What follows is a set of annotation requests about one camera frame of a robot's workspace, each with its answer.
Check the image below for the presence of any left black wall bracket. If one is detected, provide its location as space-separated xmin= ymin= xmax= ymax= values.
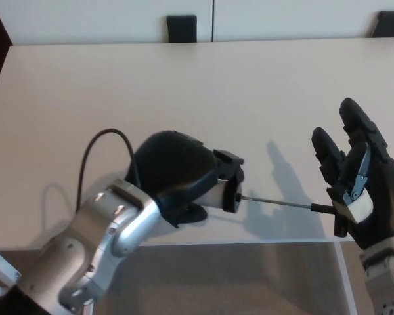
xmin=166 ymin=14 xmax=198 ymax=43

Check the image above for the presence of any black chair back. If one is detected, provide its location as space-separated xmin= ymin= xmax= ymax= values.
xmin=370 ymin=10 xmax=394 ymax=38

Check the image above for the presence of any white cabinet row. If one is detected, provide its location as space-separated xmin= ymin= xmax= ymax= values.
xmin=0 ymin=0 xmax=394 ymax=46

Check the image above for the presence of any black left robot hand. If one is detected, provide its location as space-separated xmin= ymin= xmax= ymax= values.
xmin=124 ymin=130 xmax=246 ymax=230

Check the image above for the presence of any white frame beam with screw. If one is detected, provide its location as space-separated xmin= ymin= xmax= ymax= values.
xmin=0 ymin=250 xmax=22 ymax=297

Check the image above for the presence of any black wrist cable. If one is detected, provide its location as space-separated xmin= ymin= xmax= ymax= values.
xmin=76 ymin=128 xmax=141 ymax=211

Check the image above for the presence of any white air pump black handle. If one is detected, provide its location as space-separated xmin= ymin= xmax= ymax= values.
xmin=196 ymin=178 xmax=349 ymax=238

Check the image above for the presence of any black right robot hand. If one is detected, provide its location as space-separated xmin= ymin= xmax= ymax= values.
xmin=311 ymin=97 xmax=394 ymax=251

